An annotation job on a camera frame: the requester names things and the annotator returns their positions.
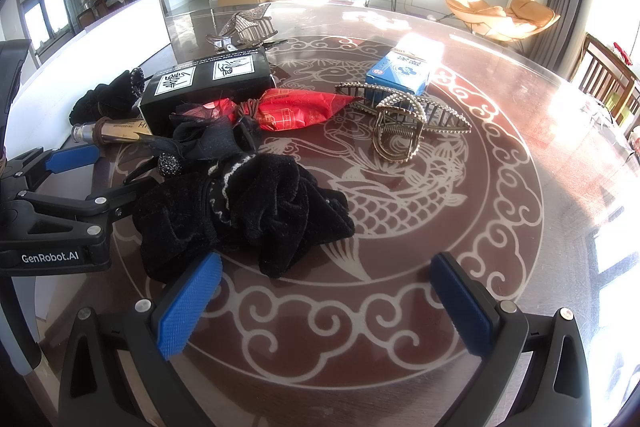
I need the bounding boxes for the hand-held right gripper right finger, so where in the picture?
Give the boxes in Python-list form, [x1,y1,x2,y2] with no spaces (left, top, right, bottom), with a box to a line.
[430,252,593,427]

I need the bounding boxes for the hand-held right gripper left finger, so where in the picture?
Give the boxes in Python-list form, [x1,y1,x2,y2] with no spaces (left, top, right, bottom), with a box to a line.
[57,251,223,427]

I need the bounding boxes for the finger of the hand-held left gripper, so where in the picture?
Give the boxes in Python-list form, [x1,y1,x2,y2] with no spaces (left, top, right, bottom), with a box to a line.
[0,144,101,195]
[0,181,151,253]

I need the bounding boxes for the black rhinestone scrunchie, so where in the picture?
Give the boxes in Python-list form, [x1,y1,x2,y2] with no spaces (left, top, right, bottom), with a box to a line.
[69,69,151,125]

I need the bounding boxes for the black velvet scrunchie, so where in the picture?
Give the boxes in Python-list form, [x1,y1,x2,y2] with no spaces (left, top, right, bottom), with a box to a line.
[132,152,357,279]

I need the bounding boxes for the black mesh bow hair clip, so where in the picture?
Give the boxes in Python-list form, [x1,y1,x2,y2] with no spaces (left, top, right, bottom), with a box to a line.
[122,104,261,185]

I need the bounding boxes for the black box white labels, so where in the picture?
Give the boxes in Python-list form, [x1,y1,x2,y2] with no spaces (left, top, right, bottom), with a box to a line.
[139,47,277,138]

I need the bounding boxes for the patterned wooden desktop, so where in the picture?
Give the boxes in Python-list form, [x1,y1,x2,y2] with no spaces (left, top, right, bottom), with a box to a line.
[30,0,640,427]

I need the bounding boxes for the gold cosmetic tube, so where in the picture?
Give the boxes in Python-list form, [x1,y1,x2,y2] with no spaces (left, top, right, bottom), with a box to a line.
[71,117,156,146]

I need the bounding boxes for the white foam board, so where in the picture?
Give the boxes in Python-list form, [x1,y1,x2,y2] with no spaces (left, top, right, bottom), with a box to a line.
[7,0,171,323]

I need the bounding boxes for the glass sliding doors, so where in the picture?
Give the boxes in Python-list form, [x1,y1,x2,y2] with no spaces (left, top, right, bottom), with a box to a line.
[22,0,108,58]

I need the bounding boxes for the gold pearl hair claw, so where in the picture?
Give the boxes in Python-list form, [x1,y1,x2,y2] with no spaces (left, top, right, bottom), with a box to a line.
[334,82,473,165]

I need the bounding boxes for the red foil packet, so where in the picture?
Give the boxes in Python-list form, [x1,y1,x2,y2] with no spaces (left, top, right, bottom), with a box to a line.
[200,88,365,132]

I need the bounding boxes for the silver rhinestone hair claw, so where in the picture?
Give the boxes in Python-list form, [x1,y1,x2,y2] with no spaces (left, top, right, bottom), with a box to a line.
[206,4,278,54]

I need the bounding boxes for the blue and white box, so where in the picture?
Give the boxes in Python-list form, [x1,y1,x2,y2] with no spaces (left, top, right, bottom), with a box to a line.
[365,47,432,96]

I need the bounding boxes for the wooden dining chair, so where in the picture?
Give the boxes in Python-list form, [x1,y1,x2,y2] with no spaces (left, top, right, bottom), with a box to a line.
[570,32,640,128]

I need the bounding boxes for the orange lounge chair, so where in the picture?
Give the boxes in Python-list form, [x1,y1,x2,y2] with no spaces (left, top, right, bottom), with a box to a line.
[506,0,561,42]
[445,0,507,38]

